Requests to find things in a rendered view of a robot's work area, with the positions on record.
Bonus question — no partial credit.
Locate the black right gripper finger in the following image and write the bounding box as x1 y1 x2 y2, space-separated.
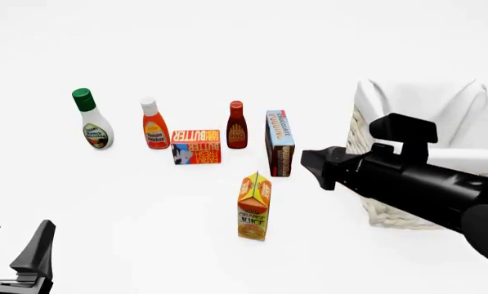
300 146 331 185

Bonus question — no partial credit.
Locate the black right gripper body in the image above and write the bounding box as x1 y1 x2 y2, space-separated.
321 145 365 191

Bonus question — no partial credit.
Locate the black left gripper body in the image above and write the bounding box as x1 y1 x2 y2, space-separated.
0 268 55 294

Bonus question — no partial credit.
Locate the orange juice carton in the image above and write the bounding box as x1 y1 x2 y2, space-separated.
237 170 272 242

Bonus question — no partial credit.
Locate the white cloth basket liner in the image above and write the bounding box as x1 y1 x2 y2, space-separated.
353 78 488 179

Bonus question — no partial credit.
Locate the chocolate pudding box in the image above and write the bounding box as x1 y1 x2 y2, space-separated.
264 109 297 178

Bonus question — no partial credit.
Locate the dark red BBQ sauce bottle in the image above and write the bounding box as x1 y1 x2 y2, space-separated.
226 100 248 149

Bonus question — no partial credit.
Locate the red butter box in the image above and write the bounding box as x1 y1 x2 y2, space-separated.
170 129 222 166

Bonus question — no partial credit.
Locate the ranch dressing bottle green cap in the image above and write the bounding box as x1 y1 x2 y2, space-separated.
71 87 115 150

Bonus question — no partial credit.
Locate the tomato ketchup bottle white cap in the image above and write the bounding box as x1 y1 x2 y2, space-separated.
140 96 171 150

